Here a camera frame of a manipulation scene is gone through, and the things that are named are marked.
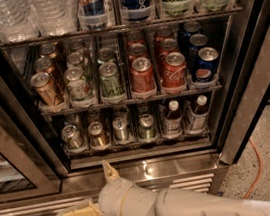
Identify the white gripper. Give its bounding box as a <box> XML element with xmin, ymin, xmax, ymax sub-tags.
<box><xmin>56</xmin><ymin>160</ymin><xmax>158</xmax><ymax>216</ymax></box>

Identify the orange can bottom shelf front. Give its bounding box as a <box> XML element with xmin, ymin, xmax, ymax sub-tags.
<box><xmin>88</xmin><ymin>122</ymin><xmax>109</xmax><ymax>147</ymax></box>

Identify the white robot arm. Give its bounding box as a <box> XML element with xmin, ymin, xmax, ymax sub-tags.
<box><xmin>56</xmin><ymin>160</ymin><xmax>270</xmax><ymax>216</ymax></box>

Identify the white green can bottom shelf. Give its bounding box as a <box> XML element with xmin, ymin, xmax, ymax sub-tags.
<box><xmin>61</xmin><ymin>125</ymin><xmax>84</xmax><ymax>150</ymax></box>

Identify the silver can bottom shelf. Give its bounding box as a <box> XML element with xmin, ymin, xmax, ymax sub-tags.
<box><xmin>112</xmin><ymin>116</ymin><xmax>129</xmax><ymax>141</ymax></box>

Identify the left glass fridge door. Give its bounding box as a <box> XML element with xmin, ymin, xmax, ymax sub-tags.
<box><xmin>0</xmin><ymin>56</ymin><xmax>63</xmax><ymax>204</ymax></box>

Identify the white green can middle front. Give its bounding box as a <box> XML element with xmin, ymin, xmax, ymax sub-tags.
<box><xmin>64</xmin><ymin>67</ymin><xmax>93</xmax><ymax>101</ymax></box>

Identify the gold can middle front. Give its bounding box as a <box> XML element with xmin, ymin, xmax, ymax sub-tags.
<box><xmin>29</xmin><ymin>72</ymin><xmax>64</xmax><ymax>107</ymax></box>

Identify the gold can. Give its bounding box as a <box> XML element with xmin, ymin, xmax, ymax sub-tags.
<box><xmin>32</xmin><ymin>54</ymin><xmax>66</xmax><ymax>95</ymax></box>
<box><xmin>38</xmin><ymin>42</ymin><xmax>64</xmax><ymax>67</ymax></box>
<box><xmin>29</xmin><ymin>72</ymin><xmax>64</xmax><ymax>107</ymax></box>

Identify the orange red can middle front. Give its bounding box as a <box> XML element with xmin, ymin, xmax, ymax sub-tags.
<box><xmin>130</xmin><ymin>57</ymin><xmax>154</xmax><ymax>93</ymax></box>

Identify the orange red can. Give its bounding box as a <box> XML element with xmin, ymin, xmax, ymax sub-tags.
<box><xmin>127</xmin><ymin>43</ymin><xmax>148</xmax><ymax>62</ymax></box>
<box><xmin>130</xmin><ymin>57</ymin><xmax>154</xmax><ymax>93</ymax></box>

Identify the red cola can front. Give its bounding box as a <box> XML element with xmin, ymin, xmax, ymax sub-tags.
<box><xmin>162</xmin><ymin>52</ymin><xmax>186</xmax><ymax>88</ymax></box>

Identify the red cola can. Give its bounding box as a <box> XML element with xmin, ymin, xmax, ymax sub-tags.
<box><xmin>156</xmin><ymin>38</ymin><xmax>179</xmax><ymax>59</ymax></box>
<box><xmin>162</xmin><ymin>52</ymin><xmax>186</xmax><ymax>88</ymax></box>

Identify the gold can middle back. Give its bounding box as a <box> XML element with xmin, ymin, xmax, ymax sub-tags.
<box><xmin>38</xmin><ymin>42</ymin><xmax>64</xmax><ymax>67</ymax></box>

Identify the blue pepsi can front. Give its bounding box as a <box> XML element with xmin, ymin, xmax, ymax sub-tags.
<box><xmin>193</xmin><ymin>47</ymin><xmax>219</xmax><ymax>83</ymax></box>

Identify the blue pepsi can back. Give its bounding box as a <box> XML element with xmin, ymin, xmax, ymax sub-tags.
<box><xmin>178</xmin><ymin>21</ymin><xmax>201</xmax><ymax>50</ymax></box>

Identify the red bull can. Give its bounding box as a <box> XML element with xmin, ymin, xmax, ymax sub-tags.
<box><xmin>78</xmin><ymin>0</ymin><xmax>108</xmax><ymax>30</ymax></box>

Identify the open fridge door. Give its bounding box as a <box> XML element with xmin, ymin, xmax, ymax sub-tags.
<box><xmin>196</xmin><ymin>0</ymin><xmax>270</xmax><ymax>167</ymax></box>

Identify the left tea bottle white cap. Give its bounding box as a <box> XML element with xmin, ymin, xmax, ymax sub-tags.
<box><xmin>162</xmin><ymin>100</ymin><xmax>182</xmax><ymax>135</ymax></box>

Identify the tea bottle white cap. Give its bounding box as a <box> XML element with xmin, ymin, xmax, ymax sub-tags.
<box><xmin>187</xmin><ymin>95</ymin><xmax>209</xmax><ymax>132</ymax></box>
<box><xmin>162</xmin><ymin>100</ymin><xmax>182</xmax><ymax>135</ymax></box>

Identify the right tea bottle white cap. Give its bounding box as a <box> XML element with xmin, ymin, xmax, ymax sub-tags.
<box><xmin>187</xmin><ymin>95</ymin><xmax>209</xmax><ymax>132</ymax></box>

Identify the right clear water bottle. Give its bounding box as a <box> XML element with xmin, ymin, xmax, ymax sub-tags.
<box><xmin>30</xmin><ymin>0</ymin><xmax>78</xmax><ymax>37</ymax></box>

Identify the clear water bottle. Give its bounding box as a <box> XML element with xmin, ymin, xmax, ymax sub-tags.
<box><xmin>0</xmin><ymin>0</ymin><xmax>38</xmax><ymax>44</ymax></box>
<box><xmin>30</xmin><ymin>0</ymin><xmax>78</xmax><ymax>37</ymax></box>

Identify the left clear water bottle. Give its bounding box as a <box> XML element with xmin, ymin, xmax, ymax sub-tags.
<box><xmin>0</xmin><ymin>0</ymin><xmax>38</xmax><ymax>44</ymax></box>

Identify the orange power cable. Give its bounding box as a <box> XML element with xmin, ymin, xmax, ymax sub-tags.
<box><xmin>234</xmin><ymin>136</ymin><xmax>268</xmax><ymax>200</ymax></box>

